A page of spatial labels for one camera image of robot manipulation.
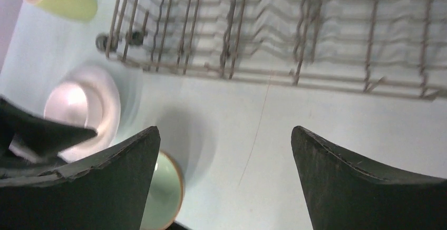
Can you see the pale pink bowl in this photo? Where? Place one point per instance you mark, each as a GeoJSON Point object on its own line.
{"type": "Point", "coordinates": [75, 104]}

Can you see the grey wire dish rack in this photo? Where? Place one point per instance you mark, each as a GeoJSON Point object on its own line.
{"type": "Point", "coordinates": [391, 48]}

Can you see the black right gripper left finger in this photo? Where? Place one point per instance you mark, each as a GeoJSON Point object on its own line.
{"type": "Point", "coordinates": [106, 190]}

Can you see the light green bowl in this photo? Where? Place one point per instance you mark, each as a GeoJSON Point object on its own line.
{"type": "Point", "coordinates": [165, 195]}

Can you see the white scalloped plate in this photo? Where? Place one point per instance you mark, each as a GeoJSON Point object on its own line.
{"type": "Point", "coordinates": [100, 80]}

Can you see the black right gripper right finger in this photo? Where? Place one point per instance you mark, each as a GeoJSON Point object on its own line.
{"type": "Point", "coordinates": [346, 190]}

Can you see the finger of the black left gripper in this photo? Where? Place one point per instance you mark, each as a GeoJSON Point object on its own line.
{"type": "Point", "coordinates": [30, 144]}

